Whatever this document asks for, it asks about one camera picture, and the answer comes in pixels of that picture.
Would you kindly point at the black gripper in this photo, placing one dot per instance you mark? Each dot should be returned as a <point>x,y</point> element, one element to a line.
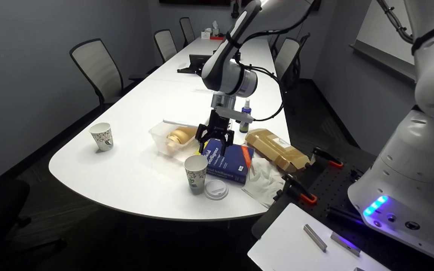
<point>215,128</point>

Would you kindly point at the paper cup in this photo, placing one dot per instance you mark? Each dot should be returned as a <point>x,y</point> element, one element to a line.
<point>196,171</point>

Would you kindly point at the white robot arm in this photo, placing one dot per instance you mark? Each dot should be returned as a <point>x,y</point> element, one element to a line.
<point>395,194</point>

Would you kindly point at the blue spray bottle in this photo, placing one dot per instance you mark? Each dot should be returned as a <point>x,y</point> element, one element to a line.
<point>245,110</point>

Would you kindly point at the white cup lid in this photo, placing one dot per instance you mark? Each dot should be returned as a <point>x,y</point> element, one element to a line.
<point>215,189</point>

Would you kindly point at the paper cup far corner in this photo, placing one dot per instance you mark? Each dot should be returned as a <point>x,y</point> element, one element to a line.
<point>102,135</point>

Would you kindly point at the blue textbook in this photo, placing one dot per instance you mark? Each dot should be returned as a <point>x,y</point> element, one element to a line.
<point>230,162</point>

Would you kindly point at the clear plastic food container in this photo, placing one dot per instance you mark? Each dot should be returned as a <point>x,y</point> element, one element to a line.
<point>172,137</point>

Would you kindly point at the white cloth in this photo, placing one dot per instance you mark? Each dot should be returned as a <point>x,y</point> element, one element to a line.
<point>262,182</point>

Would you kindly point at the black conference phone device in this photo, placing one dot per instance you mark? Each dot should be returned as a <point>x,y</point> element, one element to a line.
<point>196,63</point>

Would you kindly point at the black orange clamp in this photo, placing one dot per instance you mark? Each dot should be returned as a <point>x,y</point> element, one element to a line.
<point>328,156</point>
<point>294,186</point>

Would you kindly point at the left mesh office chair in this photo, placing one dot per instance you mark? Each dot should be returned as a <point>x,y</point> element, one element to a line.
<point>164,43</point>

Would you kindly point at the mesh office chair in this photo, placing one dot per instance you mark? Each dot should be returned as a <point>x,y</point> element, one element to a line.
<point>164,43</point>
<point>98,66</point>

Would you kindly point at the white paper sheet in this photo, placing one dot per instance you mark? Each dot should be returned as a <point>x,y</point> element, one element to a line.
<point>295,241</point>

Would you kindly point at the right mesh office chair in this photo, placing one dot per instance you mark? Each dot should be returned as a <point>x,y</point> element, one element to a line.
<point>98,66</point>

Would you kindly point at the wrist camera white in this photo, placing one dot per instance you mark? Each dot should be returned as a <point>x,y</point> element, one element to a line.
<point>223,105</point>

